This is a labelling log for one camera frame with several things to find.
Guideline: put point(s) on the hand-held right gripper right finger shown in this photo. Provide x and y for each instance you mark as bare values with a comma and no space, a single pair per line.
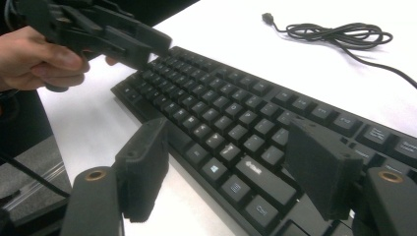
321,167

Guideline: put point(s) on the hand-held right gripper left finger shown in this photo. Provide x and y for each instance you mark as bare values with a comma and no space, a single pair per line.
144,170

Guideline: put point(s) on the black computer keyboard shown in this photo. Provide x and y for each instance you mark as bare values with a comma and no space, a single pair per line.
229,98

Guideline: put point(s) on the aluminium floor rail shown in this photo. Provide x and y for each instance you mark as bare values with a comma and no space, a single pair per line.
39,190

